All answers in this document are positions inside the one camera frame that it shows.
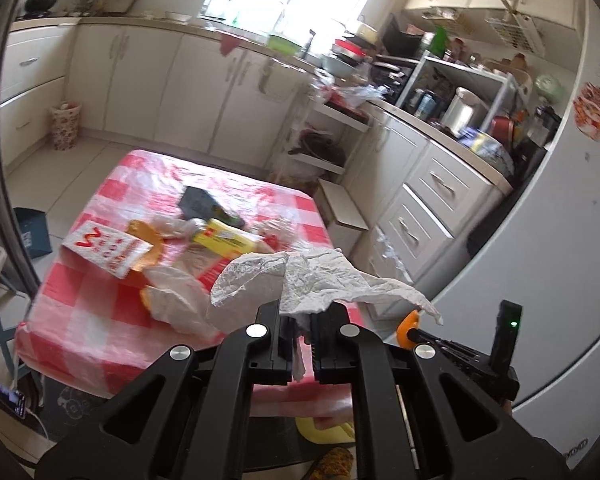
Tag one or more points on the small white stool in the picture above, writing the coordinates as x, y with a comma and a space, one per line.
344, 222

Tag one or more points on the green basin by window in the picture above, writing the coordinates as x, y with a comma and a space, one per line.
282, 45

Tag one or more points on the yellow plastic basin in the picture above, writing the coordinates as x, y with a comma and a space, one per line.
342, 434

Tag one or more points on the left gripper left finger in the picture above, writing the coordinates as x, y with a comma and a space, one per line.
222, 379

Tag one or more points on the white paper towel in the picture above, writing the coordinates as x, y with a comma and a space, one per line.
302, 283

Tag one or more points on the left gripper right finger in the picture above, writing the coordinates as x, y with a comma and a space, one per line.
397, 431

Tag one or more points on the white drawer cabinet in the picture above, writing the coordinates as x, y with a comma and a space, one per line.
420, 193

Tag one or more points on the yellow snack box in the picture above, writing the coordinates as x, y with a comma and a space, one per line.
226, 241

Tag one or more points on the blue crate on floor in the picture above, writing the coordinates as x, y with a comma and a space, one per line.
33, 228

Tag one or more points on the white shelf rack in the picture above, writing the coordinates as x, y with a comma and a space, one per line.
346, 128

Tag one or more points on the white lower cabinets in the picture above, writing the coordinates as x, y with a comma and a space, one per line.
182, 87

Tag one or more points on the floral waste basket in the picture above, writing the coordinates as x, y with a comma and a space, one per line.
65, 125

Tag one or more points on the black wok on stove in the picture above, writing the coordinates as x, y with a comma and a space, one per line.
38, 7

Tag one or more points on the dark milk carton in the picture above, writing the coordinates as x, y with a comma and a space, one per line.
198, 203

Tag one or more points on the white electric kettle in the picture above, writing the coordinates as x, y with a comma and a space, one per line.
466, 110

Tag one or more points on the black frying pan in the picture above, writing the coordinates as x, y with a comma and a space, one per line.
321, 146

